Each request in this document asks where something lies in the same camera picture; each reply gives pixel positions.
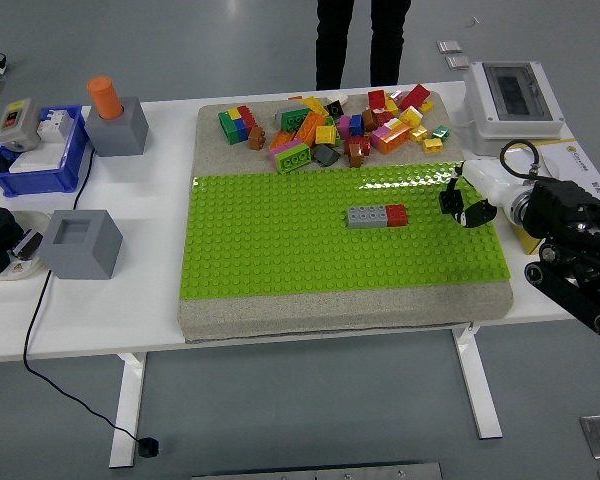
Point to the large orange brick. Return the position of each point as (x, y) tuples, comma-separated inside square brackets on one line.
[(394, 139)]

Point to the grey-brown foam mat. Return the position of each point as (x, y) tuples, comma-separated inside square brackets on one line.
[(330, 312)]

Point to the shiny yellow brick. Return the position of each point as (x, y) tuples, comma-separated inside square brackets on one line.
[(418, 132)]

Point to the grey long building brick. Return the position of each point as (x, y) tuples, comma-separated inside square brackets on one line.
[(365, 217)]

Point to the green studded baseplate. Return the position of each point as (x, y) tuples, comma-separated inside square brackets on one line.
[(280, 240)]

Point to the blue plastic bin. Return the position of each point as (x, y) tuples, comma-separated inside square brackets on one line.
[(35, 182)]

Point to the yellow stacked brick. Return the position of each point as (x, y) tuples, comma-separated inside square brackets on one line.
[(235, 114)]

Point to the brown white small block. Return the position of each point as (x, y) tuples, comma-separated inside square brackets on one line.
[(27, 243)]

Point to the yellow building brick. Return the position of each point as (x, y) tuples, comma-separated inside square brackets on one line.
[(432, 145), (326, 135), (410, 117), (314, 105)]

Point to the orange cylinder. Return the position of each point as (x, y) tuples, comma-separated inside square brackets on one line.
[(105, 97)]

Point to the grey switch box red button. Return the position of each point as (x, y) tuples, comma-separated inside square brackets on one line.
[(17, 125)]

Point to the yellow white cardboard box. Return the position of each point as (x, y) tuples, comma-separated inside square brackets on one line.
[(580, 160)]

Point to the white electrical distribution box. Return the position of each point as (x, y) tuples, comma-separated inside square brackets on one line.
[(512, 100)]

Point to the person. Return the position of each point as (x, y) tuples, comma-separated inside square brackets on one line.
[(330, 40)]

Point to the black brick with white mark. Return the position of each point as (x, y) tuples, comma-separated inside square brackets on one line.
[(335, 108)]

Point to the white circuit breaker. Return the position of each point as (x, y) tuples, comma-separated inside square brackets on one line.
[(55, 125)]

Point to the small pink brick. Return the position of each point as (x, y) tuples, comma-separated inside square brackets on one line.
[(396, 94)]

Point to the pink building brick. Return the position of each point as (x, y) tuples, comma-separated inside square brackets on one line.
[(379, 137), (282, 147)]

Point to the lime building brick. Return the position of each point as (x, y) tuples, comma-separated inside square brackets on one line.
[(294, 159)]

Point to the orange long building brick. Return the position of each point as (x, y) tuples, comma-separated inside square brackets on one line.
[(307, 127)]

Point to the white plate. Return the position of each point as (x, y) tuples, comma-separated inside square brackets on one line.
[(32, 267)]

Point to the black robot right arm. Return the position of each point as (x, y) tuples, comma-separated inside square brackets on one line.
[(560, 205)]

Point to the brown building brick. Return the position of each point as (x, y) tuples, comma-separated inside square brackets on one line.
[(356, 159), (256, 137), (370, 120)]

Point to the small lime brick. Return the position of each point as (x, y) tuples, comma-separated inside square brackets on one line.
[(330, 122)]

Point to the white table leg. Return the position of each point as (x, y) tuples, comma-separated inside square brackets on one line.
[(477, 385), (127, 400)]

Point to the red stacked brick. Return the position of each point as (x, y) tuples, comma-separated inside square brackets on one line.
[(248, 117)]

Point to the red white brick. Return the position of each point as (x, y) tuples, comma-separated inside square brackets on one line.
[(385, 119)]

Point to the black building brick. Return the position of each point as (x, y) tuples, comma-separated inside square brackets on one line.
[(450, 202)]

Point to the magenta building brick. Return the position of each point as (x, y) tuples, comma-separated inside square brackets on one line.
[(343, 126)]

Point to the grey cube with square recess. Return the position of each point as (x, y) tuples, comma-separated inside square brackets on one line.
[(80, 250)]

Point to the grey cube with round hole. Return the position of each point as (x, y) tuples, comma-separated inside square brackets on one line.
[(120, 132)]

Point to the red long building brick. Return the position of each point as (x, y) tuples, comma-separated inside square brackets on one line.
[(414, 96)]

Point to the small green brick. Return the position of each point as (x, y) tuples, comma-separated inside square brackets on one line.
[(441, 132)]

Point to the blue stacked brick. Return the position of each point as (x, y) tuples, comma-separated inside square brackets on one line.
[(239, 127)]

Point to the red square building brick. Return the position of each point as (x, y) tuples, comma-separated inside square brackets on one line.
[(376, 99), (396, 215)]

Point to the green stacked brick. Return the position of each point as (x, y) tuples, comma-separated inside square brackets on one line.
[(227, 129)]

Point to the grey sloped brick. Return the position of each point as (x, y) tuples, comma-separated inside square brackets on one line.
[(326, 156)]

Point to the small yellow brick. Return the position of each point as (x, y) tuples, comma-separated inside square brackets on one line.
[(392, 106)]

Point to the white flat box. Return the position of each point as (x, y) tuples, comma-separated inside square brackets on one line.
[(35, 160)]

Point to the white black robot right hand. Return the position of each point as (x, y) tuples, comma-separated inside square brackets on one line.
[(490, 180)]

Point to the blue building brick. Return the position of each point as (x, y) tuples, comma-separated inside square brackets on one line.
[(356, 125)]

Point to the white building brick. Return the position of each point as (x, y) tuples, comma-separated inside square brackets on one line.
[(337, 96)]

